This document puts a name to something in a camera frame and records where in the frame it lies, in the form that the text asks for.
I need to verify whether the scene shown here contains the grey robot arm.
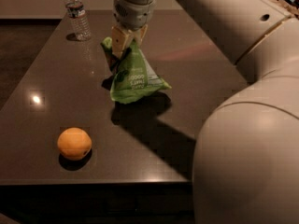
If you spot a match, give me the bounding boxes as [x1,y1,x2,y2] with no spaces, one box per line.
[112,0,299,224]

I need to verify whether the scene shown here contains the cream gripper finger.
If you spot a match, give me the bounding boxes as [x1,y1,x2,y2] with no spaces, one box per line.
[111,25,134,59]
[135,24,148,47]

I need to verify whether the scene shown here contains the green rice chip bag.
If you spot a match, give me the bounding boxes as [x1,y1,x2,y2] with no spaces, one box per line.
[101,37,171,105]

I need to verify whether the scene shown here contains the clear plastic water bottle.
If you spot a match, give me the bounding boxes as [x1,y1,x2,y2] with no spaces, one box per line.
[64,0,92,41]

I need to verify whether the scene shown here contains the orange fruit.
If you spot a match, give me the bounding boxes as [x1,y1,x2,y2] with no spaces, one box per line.
[57,128,92,161]

